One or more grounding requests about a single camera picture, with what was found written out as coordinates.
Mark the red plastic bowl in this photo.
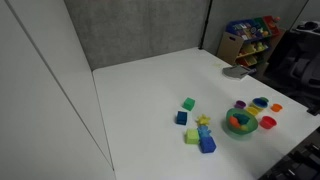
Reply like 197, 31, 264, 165
259, 116, 277, 129

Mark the orange toy in bowl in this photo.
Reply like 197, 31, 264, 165
229, 116, 240, 128

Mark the purple small bowl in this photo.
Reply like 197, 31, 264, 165
234, 100, 246, 109

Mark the green transparent bowl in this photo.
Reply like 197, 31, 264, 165
226, 108, 258, 135

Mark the teal toy in bowl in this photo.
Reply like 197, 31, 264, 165
234, 113, 250, 125

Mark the yellow small bowl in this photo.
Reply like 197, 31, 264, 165
246, 107, 259, 116

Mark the blue stacked bowl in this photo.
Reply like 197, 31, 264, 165
252, 98, 268, 109

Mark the orange small bowl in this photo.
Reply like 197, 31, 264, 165
270, 104, 283, 112

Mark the dark blue foam cube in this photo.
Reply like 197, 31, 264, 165
176, 111, 187, 125

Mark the yellow star toy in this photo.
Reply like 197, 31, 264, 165
197, 114, 211, 126

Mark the light green foam cube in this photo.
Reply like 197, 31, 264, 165
185, 129, 199, 144

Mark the blue star toy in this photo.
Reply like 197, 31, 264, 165
197, 125, 211, 138

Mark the grey flat device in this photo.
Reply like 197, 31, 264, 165
222, 65, 256, 80

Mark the toy storage shelf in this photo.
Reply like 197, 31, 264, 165
217, 15, 285, 67

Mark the black office chair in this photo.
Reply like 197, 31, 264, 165
264, 21, 320, 116

